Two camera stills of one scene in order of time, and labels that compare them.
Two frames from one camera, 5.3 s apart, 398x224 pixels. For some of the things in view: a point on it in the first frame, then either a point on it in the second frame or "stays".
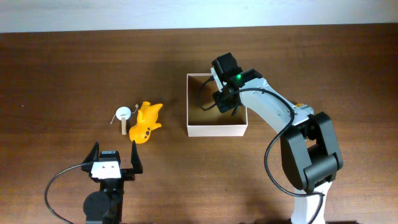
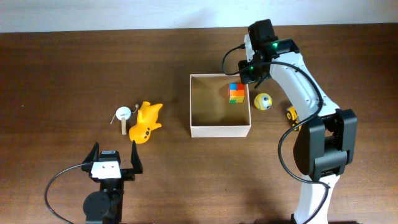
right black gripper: (221, 104) → (247, 78)
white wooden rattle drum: (124, 113) stays
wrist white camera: (216, 78) → (249, 50)
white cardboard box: (204, 119) stays
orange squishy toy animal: (146, 122) stays
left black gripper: (129, 173) stays
